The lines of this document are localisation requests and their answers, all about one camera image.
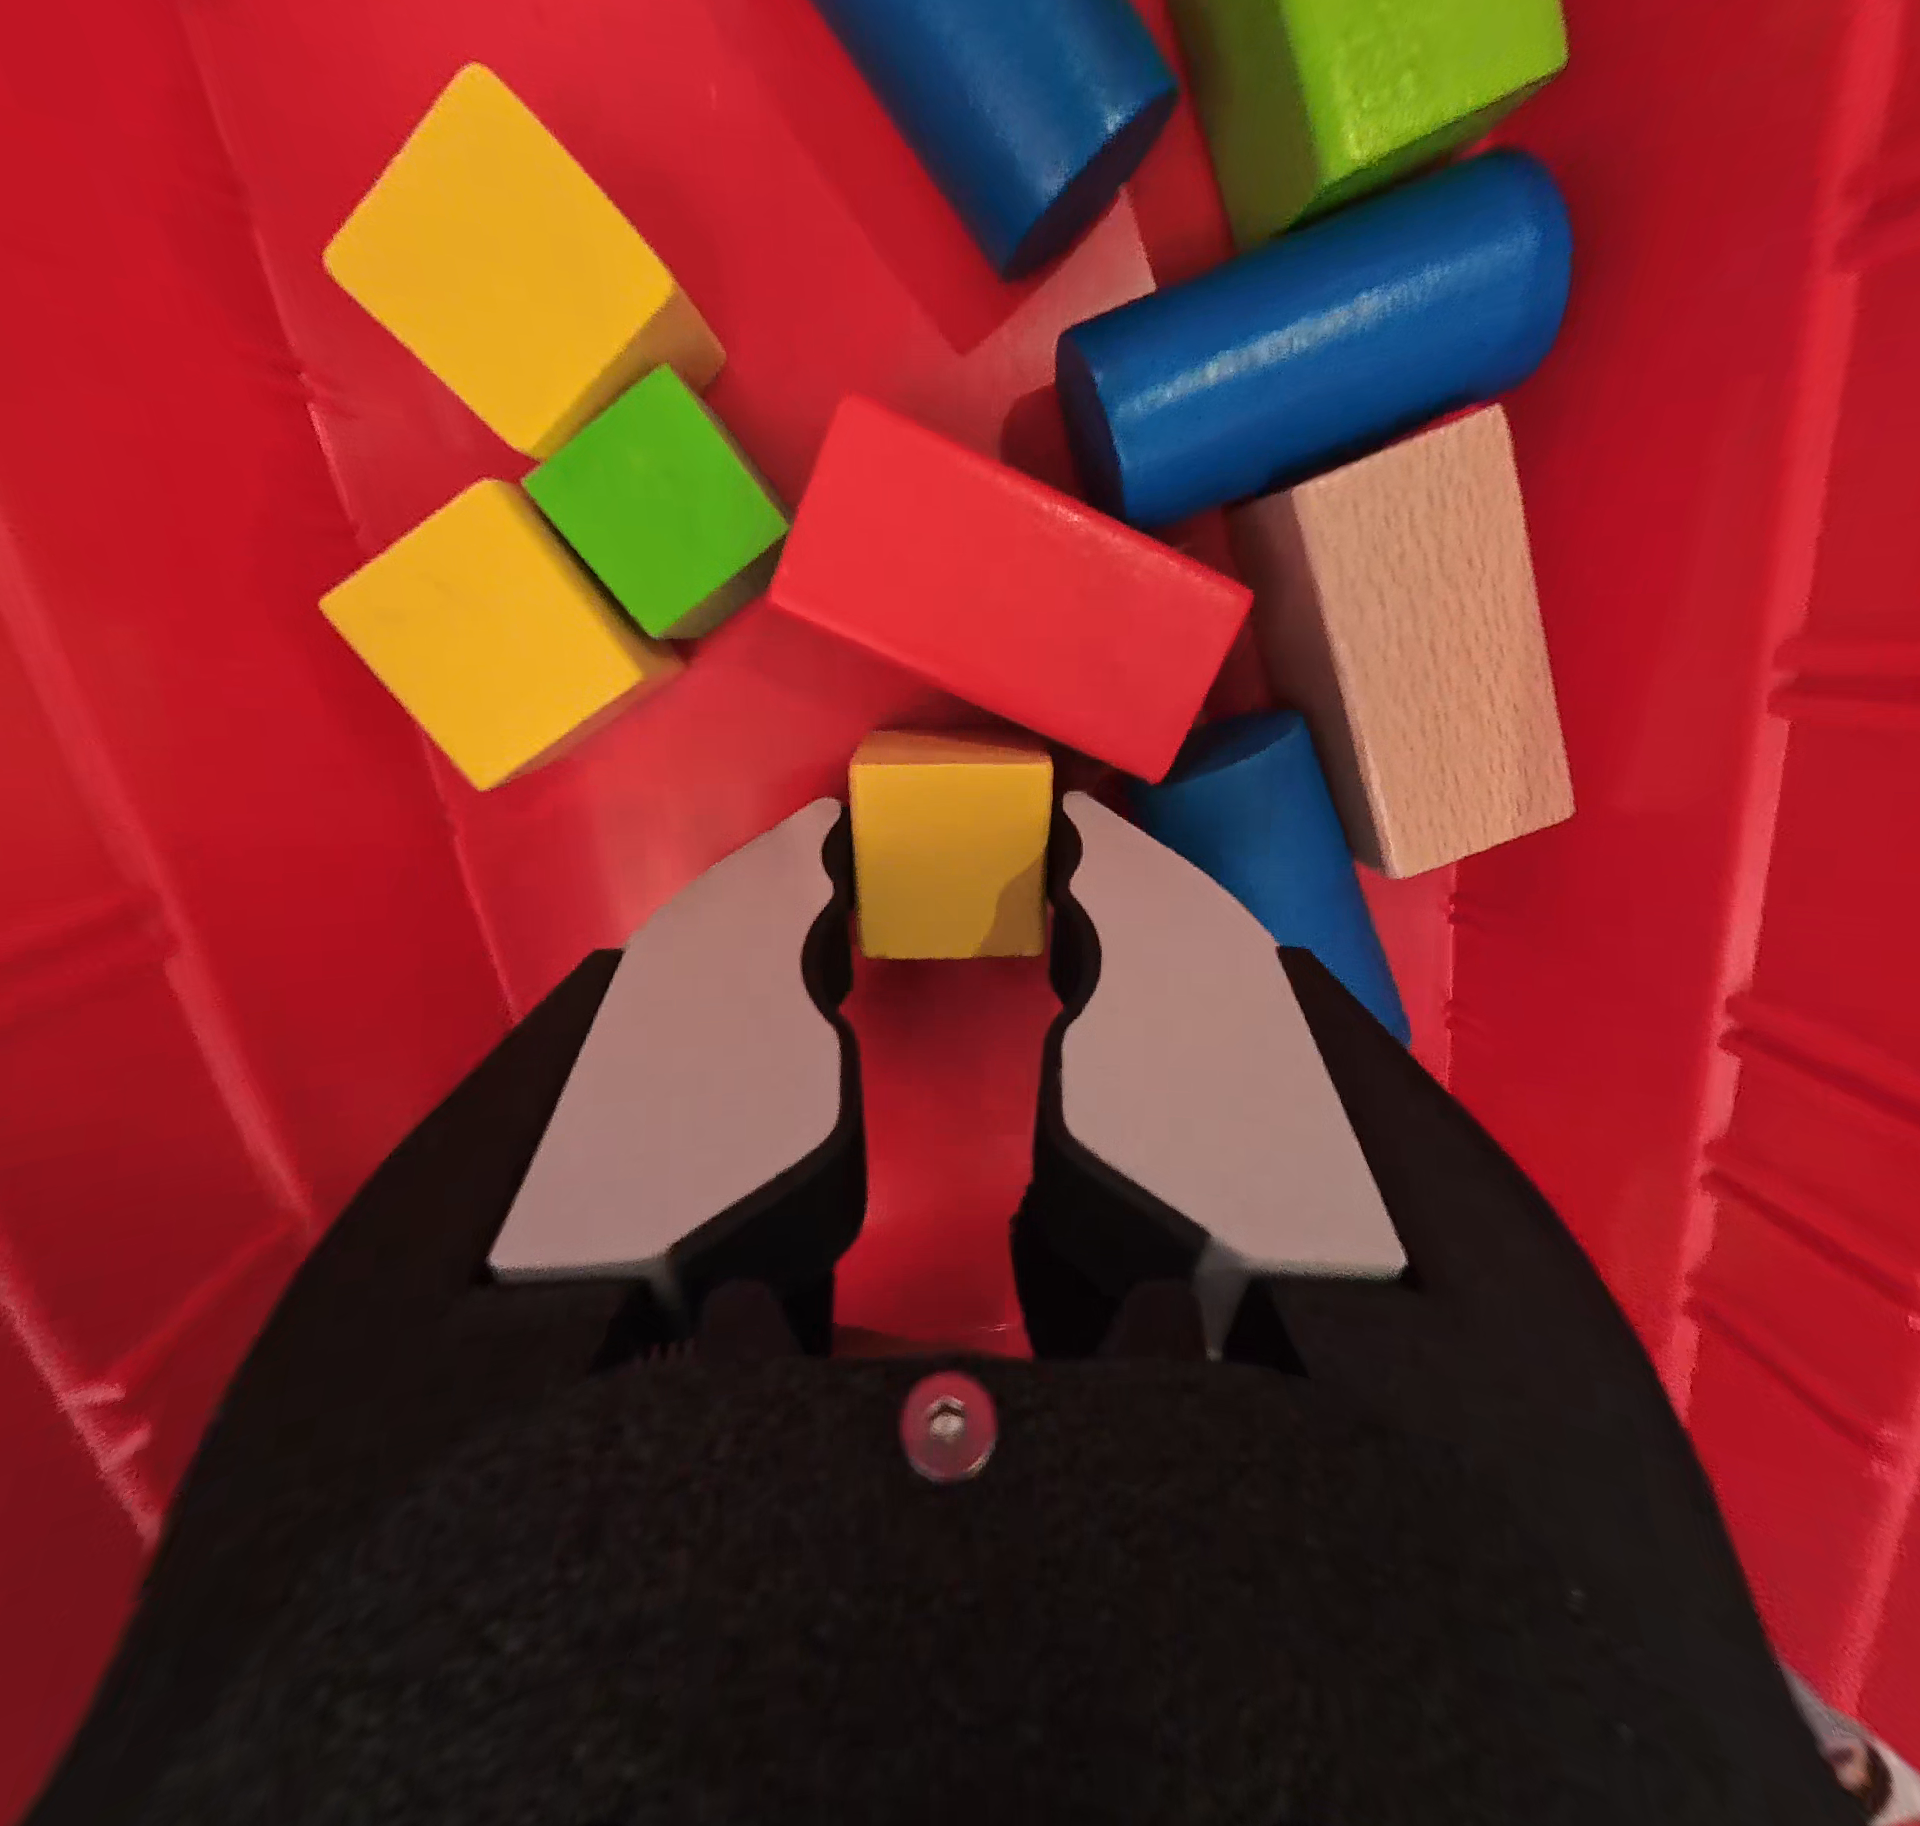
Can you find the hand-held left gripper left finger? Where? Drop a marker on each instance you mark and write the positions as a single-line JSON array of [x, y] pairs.
[[675, 1077]]

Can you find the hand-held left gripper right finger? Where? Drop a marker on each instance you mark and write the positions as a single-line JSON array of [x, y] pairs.
[[1231, 1077]]

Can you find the blue wooden cylinder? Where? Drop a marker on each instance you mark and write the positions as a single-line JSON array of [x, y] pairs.
[[1320, 342], [1290, 851], [975, 56]]

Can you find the yellow wooden block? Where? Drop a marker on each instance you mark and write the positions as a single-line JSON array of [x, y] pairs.
[[510, 252], [952, 845]]

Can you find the natural wooden block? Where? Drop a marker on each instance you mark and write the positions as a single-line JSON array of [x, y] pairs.
[[1410, 641]]

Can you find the yellow wooden cube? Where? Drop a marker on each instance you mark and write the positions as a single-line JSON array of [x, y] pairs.
[[481, 634]]

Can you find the red plastic bin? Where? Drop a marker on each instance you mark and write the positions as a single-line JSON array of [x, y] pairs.
[[1681, 807]]

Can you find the red wooden block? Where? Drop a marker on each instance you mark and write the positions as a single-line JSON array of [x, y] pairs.
[[1006, 582]]

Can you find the green wooden cube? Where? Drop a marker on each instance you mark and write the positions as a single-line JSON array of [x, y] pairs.
[[654, 500]]

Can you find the long green wooden block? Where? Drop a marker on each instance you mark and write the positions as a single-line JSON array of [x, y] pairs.
[[1365, 41]]

